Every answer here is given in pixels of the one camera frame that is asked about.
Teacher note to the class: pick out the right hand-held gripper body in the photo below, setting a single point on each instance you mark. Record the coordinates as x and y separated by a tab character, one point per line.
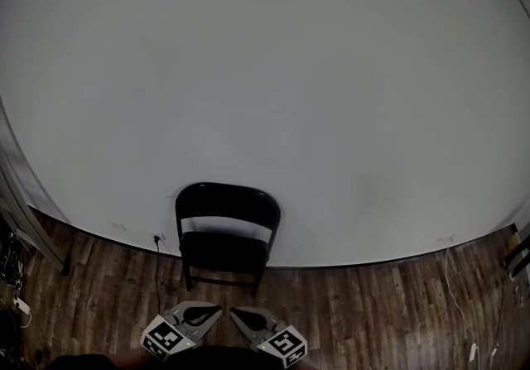
285	345

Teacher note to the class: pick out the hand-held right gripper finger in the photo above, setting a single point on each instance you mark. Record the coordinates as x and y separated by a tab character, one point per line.
248	335
271	316

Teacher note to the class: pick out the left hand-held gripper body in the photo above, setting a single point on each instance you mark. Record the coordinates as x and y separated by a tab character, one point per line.
161	337

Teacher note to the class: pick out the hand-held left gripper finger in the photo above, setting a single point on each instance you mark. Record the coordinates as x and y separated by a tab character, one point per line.
203	331
182	305

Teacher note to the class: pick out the black folding chair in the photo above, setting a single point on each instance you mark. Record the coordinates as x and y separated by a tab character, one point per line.
223	252

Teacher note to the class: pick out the person's black clothing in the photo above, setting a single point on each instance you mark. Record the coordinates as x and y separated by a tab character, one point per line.
219	360

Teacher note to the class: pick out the white power adapter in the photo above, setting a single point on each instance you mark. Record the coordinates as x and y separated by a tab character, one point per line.
21	306

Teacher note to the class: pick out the black round object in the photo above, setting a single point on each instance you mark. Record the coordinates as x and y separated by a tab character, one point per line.
5	331

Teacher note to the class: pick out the black metal stand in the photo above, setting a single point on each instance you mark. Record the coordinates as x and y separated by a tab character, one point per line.
517	256

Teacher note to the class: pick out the grey metal frame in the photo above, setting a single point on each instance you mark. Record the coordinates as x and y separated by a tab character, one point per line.
45	244

